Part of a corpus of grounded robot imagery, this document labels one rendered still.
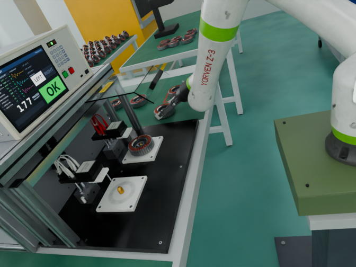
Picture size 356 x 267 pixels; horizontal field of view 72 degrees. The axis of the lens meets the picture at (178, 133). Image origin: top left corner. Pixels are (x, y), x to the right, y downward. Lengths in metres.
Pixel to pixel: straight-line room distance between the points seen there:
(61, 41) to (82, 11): 3.74
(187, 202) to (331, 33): 0.63
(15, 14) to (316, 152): 4.59
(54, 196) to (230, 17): 0.85
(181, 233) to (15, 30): 4.56
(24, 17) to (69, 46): 3.76
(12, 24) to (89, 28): 1.15
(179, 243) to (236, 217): 0.96
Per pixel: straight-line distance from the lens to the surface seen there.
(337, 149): 0.76
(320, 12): 0.80
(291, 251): 1.54
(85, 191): 0.97
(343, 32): 0.79
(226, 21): 0.72
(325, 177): 0.73
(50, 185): 1.03
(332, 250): 1.03
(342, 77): 0.65
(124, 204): 0.88
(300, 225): 1.63
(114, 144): 1.12
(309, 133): 0.86
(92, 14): 4.67
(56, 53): 0.98
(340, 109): 0.69
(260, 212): 1.69
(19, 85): 0.85
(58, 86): 0.94
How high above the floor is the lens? 1.37
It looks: 33 degrees down
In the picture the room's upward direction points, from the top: 21 degrees counter-clockwise
